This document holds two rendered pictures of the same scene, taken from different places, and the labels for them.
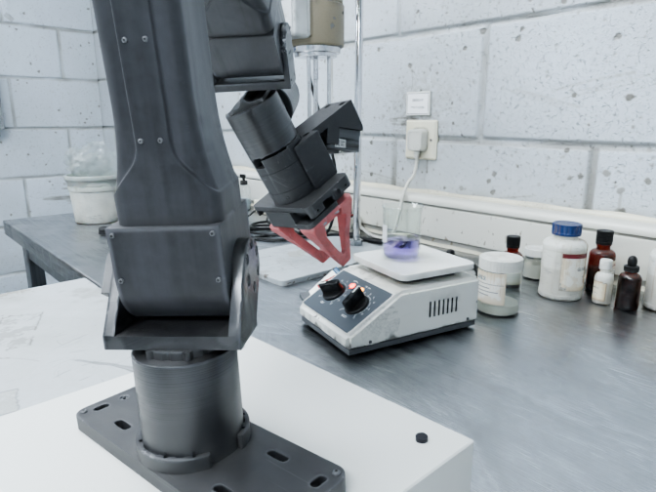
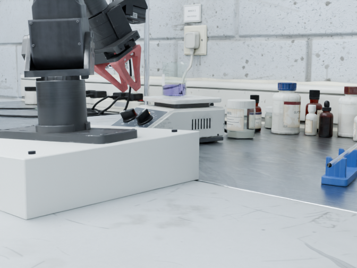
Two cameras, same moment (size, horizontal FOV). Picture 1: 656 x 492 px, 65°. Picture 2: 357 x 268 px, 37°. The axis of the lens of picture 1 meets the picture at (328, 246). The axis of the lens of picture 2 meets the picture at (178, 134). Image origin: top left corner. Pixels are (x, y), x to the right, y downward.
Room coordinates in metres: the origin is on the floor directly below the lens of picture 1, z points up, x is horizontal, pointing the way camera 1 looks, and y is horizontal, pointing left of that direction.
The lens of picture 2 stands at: (-0.42, 0.01, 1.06)
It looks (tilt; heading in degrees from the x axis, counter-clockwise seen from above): 8 degrees down; 354
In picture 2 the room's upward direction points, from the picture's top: 1 degrees clockwise
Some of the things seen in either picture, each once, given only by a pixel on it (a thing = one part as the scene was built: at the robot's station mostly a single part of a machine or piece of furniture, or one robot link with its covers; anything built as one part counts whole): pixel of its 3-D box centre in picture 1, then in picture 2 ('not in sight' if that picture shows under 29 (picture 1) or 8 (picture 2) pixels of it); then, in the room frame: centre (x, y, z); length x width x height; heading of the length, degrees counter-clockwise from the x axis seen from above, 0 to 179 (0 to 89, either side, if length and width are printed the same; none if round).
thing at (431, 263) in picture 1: (411, 261); (181, 99); (0.67, -0.11, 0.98); 0.12 x 0.12 x 0.01; 29
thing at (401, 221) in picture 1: (403, 230); (175, 78); (0.67, -0.10, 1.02); 0.06 x 0.05 x 0.08; 132
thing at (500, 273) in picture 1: (499, 283); (240, 118); (0.70, -0.24, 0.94); 0.06 x 0.06 x 0.08
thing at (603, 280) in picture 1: (603, 281); (311, 119); (0.74, -0.41, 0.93); 0.03 x 0.03 x 0.07
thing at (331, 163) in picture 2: not in sight; (345, 153); (0.30, -0.30, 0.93); 0.20 x 0.01 x 0.01; 146
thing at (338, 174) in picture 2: not in sight; (341, 165); (0.29, -0.29, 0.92); 0.10 x 0.03 x 0.04; 146
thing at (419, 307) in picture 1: (394, 295); (170, 121); (0.65, -0.09, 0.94); 0.22 x 0.13 x 0.08; 119
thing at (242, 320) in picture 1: (181, 292); (58, 56); (0.30, 0.09, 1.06); 0.09 x 0.06 x 0.06; 84
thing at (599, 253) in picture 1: (601, 260); (313, 110); (0.80, -0.44, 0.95); 0.04 x 0.04 x 0.10
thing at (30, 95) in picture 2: not in sight; (33, 95); (1.63, 0.33, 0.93); 0.06 x 0.06 x 0.06
